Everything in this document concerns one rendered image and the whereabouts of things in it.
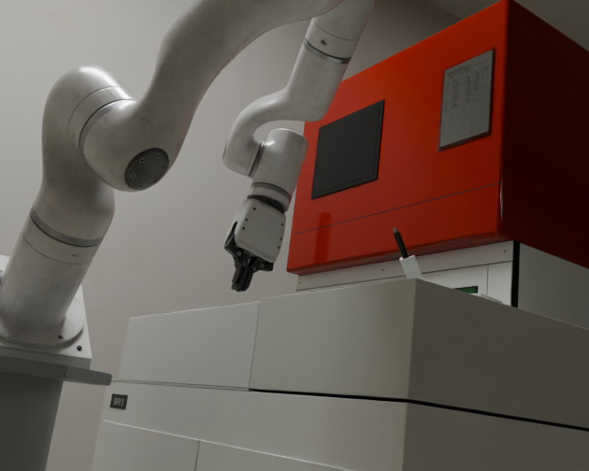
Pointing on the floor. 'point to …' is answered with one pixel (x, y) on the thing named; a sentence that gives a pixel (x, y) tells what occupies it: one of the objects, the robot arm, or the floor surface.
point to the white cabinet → (322, 435)
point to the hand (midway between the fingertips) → (241, 279)
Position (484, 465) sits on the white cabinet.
